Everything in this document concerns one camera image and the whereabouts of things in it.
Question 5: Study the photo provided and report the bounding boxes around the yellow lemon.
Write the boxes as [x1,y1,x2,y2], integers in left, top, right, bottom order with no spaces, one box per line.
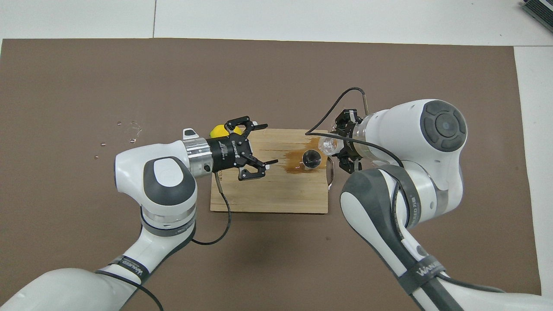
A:
[210,124,242,140]

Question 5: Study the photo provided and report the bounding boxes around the brown table mat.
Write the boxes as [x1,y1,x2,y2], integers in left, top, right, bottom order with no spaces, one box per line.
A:
[0,38,542,311]

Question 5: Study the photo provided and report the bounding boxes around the grey ribbed device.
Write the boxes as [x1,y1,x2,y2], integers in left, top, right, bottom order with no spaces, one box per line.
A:
[520,0,553,33]

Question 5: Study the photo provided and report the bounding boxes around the wooden cutting board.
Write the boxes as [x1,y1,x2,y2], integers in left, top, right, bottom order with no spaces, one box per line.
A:
[210,128,336,214]

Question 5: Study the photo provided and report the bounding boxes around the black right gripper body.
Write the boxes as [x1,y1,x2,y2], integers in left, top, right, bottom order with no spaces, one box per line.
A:
[345,121,368,162]

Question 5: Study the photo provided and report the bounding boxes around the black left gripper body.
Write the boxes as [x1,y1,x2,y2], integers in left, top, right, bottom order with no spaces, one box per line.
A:
[207,134,254,174]

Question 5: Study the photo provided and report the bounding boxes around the clear plastic cup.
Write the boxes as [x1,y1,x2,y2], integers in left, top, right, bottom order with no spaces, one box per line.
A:
[318,135,343,156]

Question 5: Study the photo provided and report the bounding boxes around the steel double jigger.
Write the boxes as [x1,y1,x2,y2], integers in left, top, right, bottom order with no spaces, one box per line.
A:
[302,149,323,169]

